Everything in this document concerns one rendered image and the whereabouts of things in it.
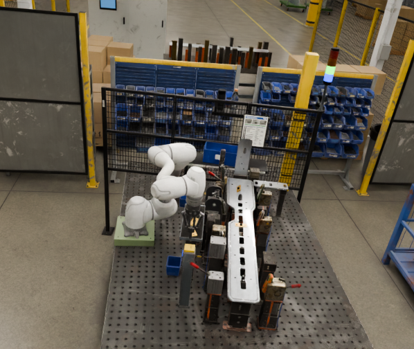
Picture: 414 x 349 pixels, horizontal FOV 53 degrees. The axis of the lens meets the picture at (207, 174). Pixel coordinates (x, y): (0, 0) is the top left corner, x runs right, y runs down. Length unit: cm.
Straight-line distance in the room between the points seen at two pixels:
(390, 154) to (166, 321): 393
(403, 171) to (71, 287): 429
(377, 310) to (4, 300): 321
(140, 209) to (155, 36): 671
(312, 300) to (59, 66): 334
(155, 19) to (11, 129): 506
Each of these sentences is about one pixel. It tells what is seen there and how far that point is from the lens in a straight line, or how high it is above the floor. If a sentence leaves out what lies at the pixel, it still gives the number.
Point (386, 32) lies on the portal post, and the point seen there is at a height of 174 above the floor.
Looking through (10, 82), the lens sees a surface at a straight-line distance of 488.
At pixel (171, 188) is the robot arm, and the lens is 208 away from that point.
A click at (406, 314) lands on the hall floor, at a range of 427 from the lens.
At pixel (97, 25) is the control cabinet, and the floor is 97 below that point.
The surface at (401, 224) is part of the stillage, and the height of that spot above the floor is 54.
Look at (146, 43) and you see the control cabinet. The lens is 942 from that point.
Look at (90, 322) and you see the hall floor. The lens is 360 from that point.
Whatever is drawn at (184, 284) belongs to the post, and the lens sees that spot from 260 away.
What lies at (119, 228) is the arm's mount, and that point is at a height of 76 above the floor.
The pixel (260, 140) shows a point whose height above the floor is 122.
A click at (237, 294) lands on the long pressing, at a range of 243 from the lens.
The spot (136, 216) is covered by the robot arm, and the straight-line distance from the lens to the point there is 305.
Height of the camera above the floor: 272
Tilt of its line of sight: 29 degrees down
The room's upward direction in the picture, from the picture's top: 6 degrees clockwise
